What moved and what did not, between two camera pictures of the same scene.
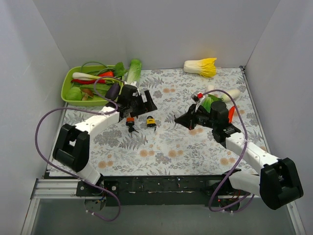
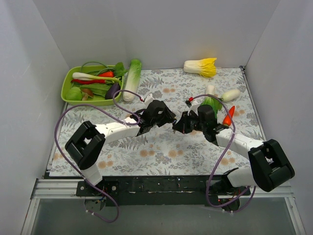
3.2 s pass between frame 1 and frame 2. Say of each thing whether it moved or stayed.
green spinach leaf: stayed
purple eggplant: stayed
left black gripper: moved
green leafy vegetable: stayed
